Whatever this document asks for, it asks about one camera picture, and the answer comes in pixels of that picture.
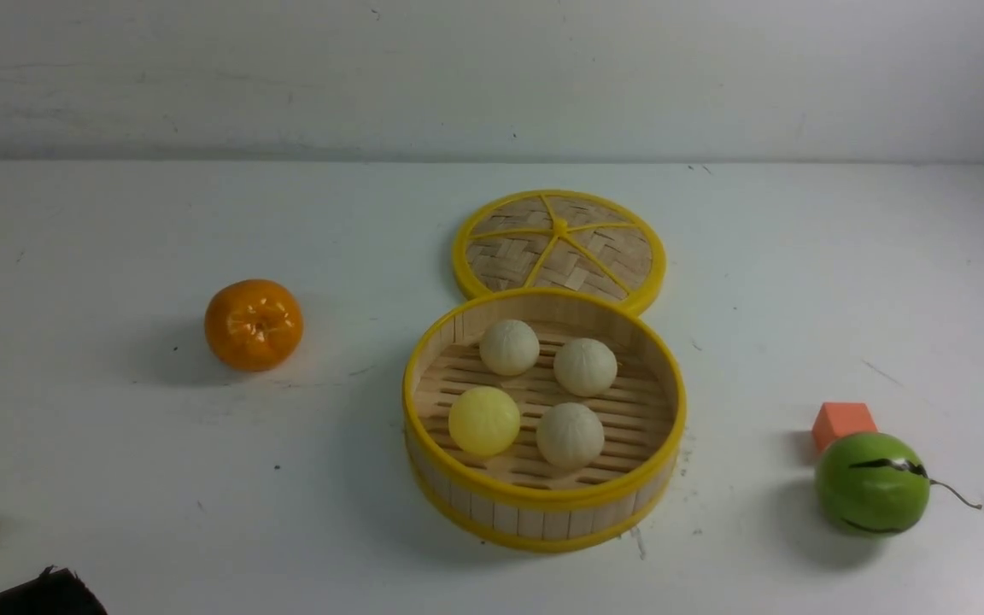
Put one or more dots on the yellow woven steamer lid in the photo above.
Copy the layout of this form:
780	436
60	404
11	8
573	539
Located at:
560	239

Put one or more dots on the green toy melon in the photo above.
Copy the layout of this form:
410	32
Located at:
875	485

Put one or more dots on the orange toy tangerine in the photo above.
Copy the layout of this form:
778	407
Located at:
253	325

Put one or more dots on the orange cube block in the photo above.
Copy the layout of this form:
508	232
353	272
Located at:
837	419

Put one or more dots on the yellow bun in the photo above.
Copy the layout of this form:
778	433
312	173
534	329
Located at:
484	421

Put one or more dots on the yellow bamboo steamer tray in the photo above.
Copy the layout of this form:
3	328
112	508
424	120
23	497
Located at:
516	499

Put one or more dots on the white bun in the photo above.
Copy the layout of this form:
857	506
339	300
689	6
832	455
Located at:
509	347
585	367
570	436

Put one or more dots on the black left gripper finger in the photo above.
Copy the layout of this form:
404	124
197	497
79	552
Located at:
54	591

